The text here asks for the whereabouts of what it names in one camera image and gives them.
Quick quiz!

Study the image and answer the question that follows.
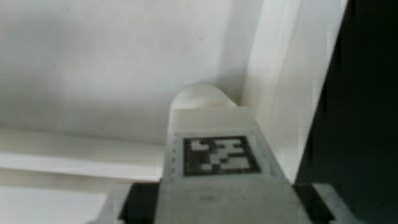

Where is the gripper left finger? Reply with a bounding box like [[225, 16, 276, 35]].
[[86, 181, 147, 224]]

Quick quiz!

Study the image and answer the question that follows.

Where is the white table leg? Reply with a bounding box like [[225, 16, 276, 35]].
[[154, 84, 312, 224]]

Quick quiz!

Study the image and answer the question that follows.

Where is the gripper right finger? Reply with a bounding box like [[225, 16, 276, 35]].
[[292, 183, 365, 224]]

